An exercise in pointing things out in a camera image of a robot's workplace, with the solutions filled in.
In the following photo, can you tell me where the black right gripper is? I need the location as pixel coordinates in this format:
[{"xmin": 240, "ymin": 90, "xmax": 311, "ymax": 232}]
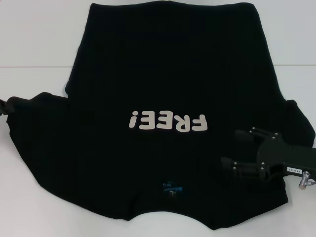
[{"xmin": 221, "ymin": 127, "xmax": 316, "ymax": 183}]

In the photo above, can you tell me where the black shirt with FREE print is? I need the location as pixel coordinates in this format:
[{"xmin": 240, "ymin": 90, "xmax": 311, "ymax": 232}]
[{"xmin": 6, "ymin": 2, "xmax": 314, "ymax": 224}]

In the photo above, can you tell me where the silver right wrist connector plug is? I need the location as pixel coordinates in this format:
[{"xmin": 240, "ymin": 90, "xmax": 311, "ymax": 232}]
[{"xmin": 298, "ymin": 171, "xmax": 316, "ymax": 190}]

